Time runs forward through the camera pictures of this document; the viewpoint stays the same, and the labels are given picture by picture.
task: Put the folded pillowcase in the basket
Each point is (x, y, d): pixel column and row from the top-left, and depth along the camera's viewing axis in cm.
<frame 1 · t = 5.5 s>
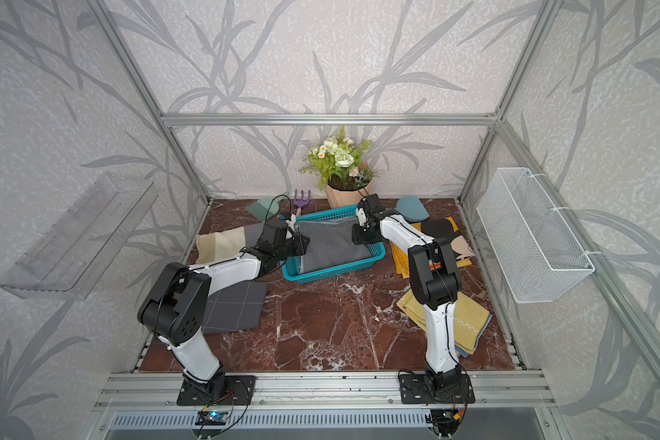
left hand: (307, 238, 95), fingers open
right hand: (356, 235, 101), fingers open
teal plastic basket: (293, 269, 98), point 2 cm above the table
plain grey folded pillowcase: (330, 243, 104), point 3 cm above the table
pale yellow folded pillowcase: (471, 320, 86), point 3 cm above the table
orange cartoon folded pillowcase: (445, 227, 111), point 2 cm above the table
dark grey checked pillowcase: (241, 310, 88), point 2 cm above the table
beige and grey pillowcase: (213, 246, 104), point 3 cm above the table
potted artificial flower plant: (336, 165, 93), point 30 cm above the table
green toy dustpan: (266, 207, 121), on the table
purple toy rake: (301, 203, 122), on the table
blue toy scoop: (412, 209, 122), on the table

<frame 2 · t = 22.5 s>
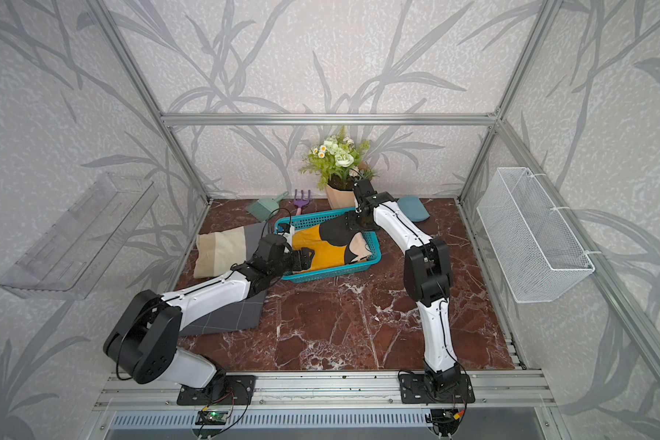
left hand: (305, 251, 89), fingers open
right hand: (355, 223, 98), fingers open
orange cartoon folded pillowcase: (335, 243, 100), point 6 cm above the table
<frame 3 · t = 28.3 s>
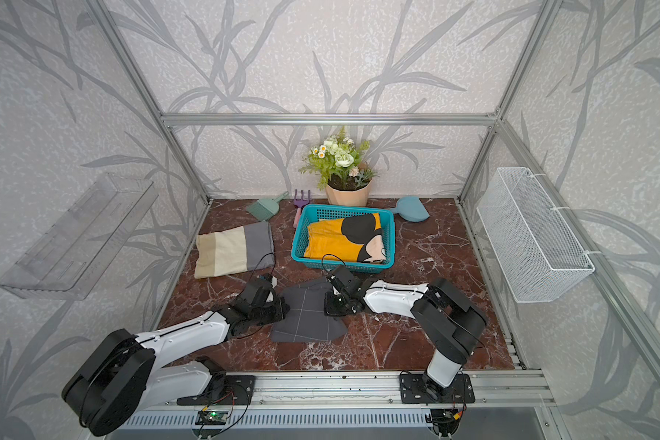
left hand: (291, 308, 88), fingers closed
right hand: (322, 309, 87), fingers closed
teal plastic basket: (312, 214, 107), point 8 cm above the table
dark grey checked pillowcase: (306, 320, 87), point 2 cm above the table
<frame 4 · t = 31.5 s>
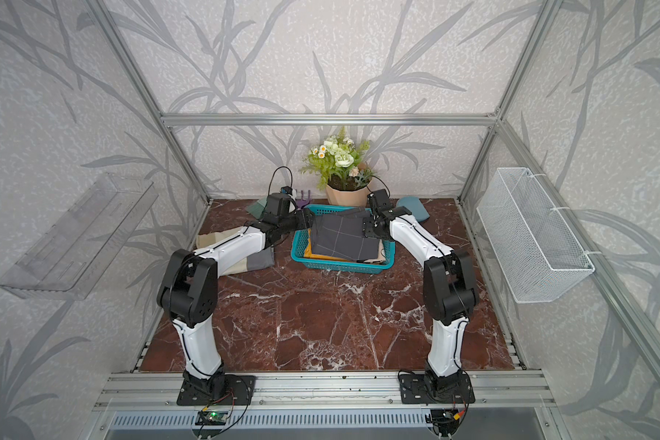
left hand: (309, 214, 96), fingers open
right hand: (373, 228, 96), fingers open
dark grey checked pillowcase: (341, 234, 101), point 8 cm above the table
